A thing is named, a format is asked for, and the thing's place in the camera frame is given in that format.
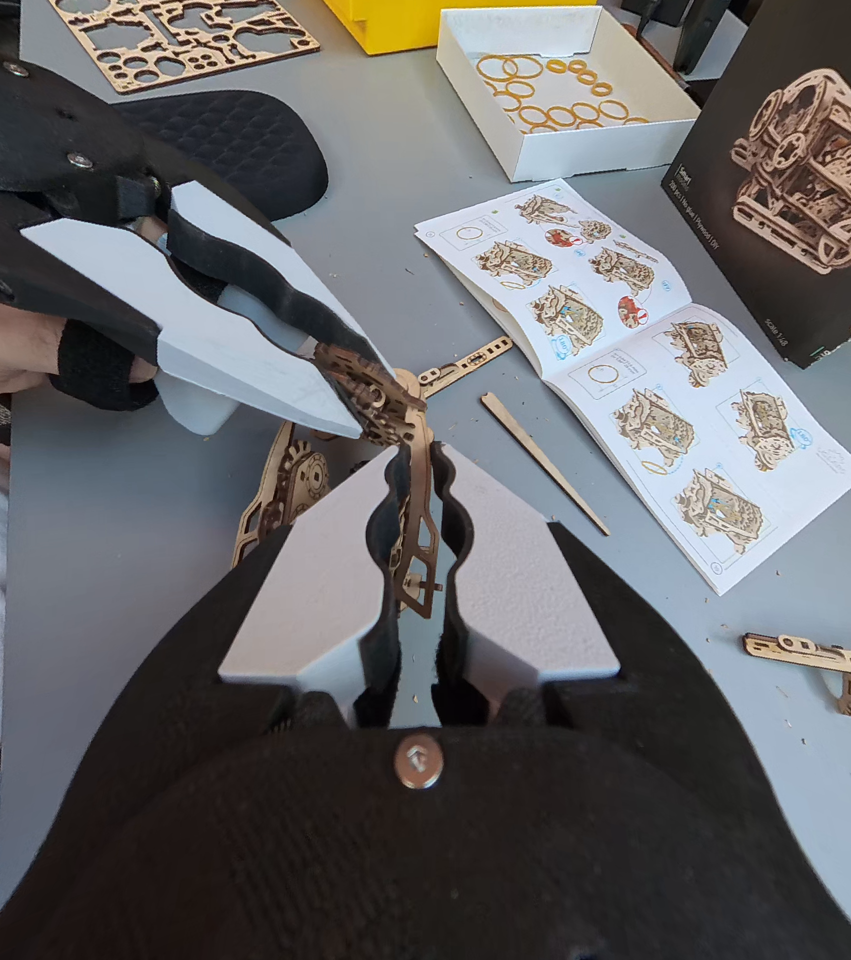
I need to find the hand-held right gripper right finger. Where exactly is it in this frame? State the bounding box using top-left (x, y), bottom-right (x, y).
top-left (430, 441), bottom-right (622, 717)

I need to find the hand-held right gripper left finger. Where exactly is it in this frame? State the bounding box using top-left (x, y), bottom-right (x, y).
top-left (217, 447), bottom-right (413, 725)

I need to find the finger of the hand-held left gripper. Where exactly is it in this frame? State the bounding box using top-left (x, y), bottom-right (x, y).
top-left (165, 180), bottom-right (398, 385)
top-left (19, 216), bottom-right (365, 441)

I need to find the wooden gear mechanical model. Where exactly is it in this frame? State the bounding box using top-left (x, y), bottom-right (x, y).
top-left (232, 341), bottom-right (448, 620)

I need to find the grey desk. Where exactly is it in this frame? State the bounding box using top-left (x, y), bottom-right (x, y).
top-left (0, 0), bottom-right (851, 960)

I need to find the black quilted wrist rest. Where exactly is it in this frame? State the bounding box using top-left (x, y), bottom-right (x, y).
top-left (112, 90), bottom-right (331, 220)

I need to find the pointed wooden stick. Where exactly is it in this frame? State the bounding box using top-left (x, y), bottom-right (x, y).
top-left (480, 391), bottom-right (612, 537)

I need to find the wooden cutout sheet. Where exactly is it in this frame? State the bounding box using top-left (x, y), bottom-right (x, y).
top-left (49, 0), bottom-right (322, 96)

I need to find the slotted wooden strip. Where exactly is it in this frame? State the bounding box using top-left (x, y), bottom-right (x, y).
top-left (416, 336), bottom-right (514, 400)

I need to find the yellow box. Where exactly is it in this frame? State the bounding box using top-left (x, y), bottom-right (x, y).
top-left (322, 0), bottom-right (601, 56)

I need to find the open instruction booklet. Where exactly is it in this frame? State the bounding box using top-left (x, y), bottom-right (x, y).
top-left (414, 178), bottom-right (851, 597)

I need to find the wooden strip with side piece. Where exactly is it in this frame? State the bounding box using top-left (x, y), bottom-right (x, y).
top-left (742, 632), bottom-right (851, 719)

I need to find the white cardboard tray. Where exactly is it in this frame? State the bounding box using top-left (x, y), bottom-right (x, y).
top-left (435, 6), bottom-right (702, 183)

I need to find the black model kit box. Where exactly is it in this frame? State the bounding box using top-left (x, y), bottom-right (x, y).
top-left (660, 0), bottom-right (851, 370)

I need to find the black object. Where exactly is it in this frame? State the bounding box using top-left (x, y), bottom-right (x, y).
top-left (634, 0), bottom-right (745, 75)

